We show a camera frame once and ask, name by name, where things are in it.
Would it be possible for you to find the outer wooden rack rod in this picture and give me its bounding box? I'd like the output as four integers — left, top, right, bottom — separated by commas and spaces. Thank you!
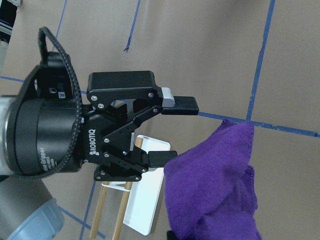
89, 181, 109, 239

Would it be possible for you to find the white rack crossbar bracket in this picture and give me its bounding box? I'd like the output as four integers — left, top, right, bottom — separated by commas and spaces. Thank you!
101, 181, 131, 192

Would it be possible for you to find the purple towel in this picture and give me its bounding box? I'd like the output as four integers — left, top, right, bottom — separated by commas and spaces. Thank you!
164, 120, 261, 240

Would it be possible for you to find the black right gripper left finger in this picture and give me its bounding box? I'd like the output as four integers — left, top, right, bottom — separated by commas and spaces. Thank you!
86, 71, 199, 123

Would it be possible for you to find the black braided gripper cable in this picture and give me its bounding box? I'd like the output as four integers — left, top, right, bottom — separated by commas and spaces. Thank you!
9, 26, 85, 180

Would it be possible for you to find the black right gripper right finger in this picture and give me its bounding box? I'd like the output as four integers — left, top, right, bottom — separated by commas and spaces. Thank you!
93, 122, 178, 182

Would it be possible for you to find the white towel rack base tray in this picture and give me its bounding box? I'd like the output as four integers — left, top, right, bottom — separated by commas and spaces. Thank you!
123, 134, 172, 236

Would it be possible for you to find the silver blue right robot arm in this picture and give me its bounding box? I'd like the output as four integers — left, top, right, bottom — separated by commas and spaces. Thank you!
0, 96, 76, 240

